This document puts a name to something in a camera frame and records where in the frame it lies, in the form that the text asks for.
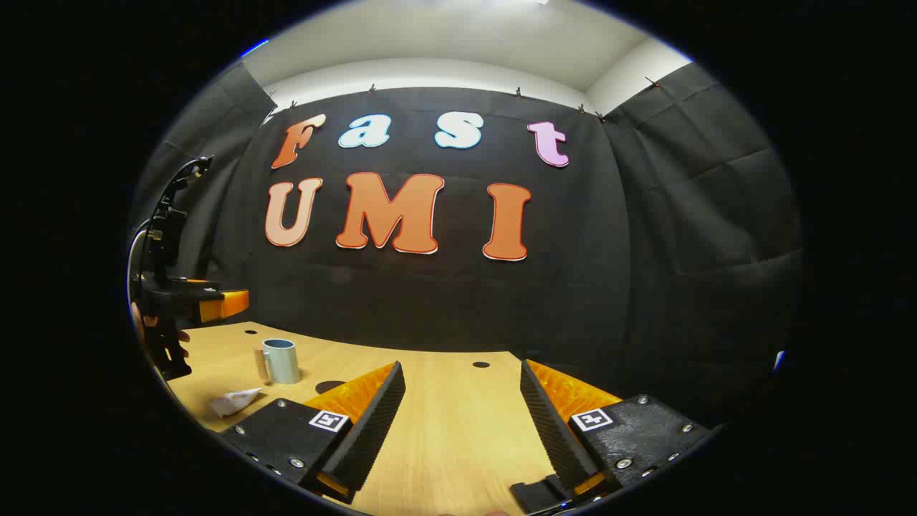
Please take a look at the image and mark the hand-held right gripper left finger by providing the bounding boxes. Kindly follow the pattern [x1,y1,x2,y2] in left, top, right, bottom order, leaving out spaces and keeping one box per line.
[219,360,406,505]

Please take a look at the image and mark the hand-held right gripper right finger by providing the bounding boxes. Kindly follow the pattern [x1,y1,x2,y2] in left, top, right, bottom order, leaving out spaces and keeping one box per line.
[510,359,714,515]

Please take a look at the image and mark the light blue cup wooden handle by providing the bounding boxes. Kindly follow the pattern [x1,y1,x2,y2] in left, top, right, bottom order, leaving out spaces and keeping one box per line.
[255,338,301,386]

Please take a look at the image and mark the white toothpaste tube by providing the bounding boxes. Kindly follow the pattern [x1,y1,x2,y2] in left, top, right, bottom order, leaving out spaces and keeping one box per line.
[209,388,264,418]

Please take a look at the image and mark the wooden desktop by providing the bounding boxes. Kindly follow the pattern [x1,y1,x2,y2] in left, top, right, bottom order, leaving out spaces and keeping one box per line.
[166,322,574,515]

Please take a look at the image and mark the black backdrop cloth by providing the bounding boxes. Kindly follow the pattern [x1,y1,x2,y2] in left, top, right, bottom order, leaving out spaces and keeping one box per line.
[129,61,803,431]

